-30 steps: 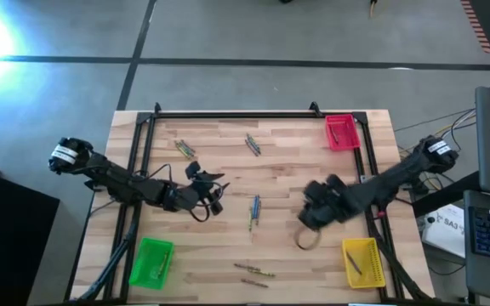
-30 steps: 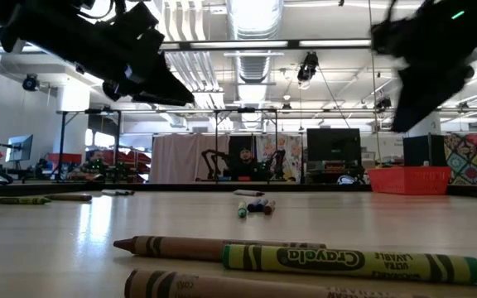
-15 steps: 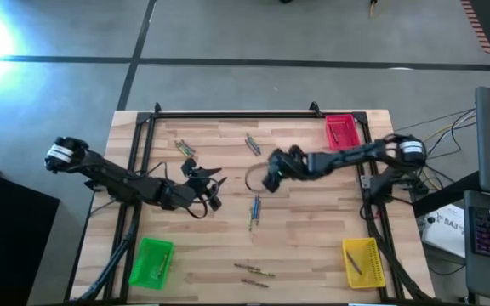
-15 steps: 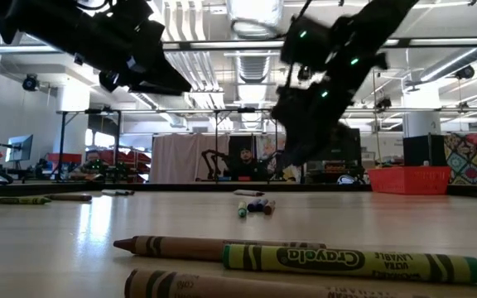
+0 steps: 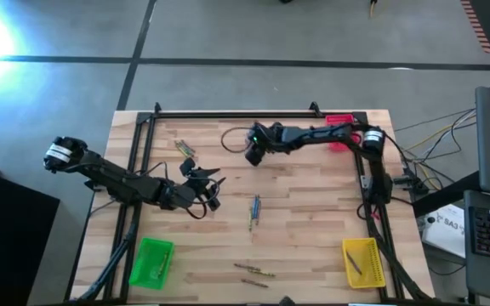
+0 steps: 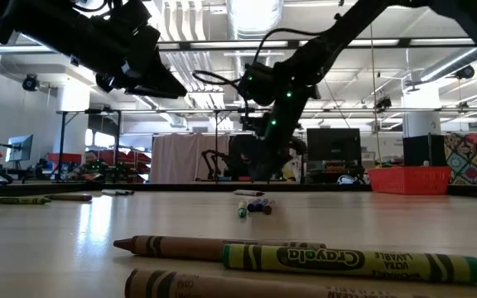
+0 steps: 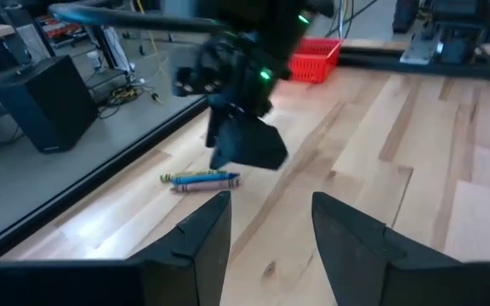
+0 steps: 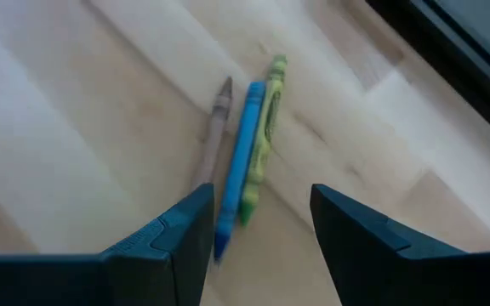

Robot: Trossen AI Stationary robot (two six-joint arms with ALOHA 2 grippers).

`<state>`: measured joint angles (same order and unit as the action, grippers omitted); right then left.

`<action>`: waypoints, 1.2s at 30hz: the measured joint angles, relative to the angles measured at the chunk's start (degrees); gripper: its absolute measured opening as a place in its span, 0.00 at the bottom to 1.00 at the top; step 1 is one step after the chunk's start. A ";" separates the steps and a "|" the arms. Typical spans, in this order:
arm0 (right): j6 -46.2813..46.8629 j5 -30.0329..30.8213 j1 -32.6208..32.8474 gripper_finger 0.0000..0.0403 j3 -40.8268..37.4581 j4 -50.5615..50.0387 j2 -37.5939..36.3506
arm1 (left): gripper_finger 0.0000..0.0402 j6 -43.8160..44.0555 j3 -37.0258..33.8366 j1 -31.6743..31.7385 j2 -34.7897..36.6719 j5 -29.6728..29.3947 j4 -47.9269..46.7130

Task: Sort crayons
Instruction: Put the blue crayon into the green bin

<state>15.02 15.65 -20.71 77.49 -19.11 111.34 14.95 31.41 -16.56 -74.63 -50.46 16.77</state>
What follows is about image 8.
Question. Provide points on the blue crayon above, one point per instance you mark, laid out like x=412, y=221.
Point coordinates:
x=241, y=161

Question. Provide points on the black table frame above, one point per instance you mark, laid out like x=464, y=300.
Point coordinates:
x=462, y=64

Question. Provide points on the gray crayon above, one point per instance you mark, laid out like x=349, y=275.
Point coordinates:
x=217, y=123

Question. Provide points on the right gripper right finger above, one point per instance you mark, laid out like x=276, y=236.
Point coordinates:
x=398, y=272

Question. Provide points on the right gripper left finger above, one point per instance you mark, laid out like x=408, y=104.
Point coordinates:
x=121, y=276

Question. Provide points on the green crayon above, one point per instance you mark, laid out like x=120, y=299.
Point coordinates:
x=266, y=127

